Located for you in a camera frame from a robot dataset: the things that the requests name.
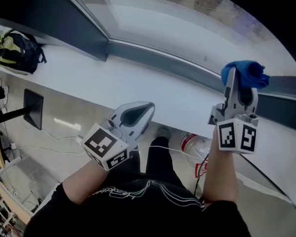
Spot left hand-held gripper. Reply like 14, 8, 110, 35
81, 101, 155, 172

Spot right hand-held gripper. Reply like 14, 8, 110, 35
208, 67, 259, 155

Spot blue cloth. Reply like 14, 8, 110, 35
221, 60, 271, 90

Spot clear window glass pane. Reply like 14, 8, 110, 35
83, 0, 296, 80

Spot person's right forearm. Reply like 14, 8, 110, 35
202, 127, 237, 203

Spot person's left forearm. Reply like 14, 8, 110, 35
61, 160, 109, 204

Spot white windowsill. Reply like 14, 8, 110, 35
0, 23, 296, 214

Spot grey sneaker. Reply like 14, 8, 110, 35
156, 126, 172, 139

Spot person's black trousers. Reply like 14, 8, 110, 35
128, 136, 195, 197

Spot clear bag with red print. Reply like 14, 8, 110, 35
181, 132, 213, 180

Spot person's black printed t-shirt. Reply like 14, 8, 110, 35
23, 171, 252, 237

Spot green and black backpack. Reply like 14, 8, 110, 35
0, 29, 47, 76

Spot white cable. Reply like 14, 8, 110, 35
39, 129, 210, 162

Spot black cable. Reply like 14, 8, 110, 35
193, 154, 210, 199

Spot black table pedestal base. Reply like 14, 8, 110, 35
0, 88, 44, 131

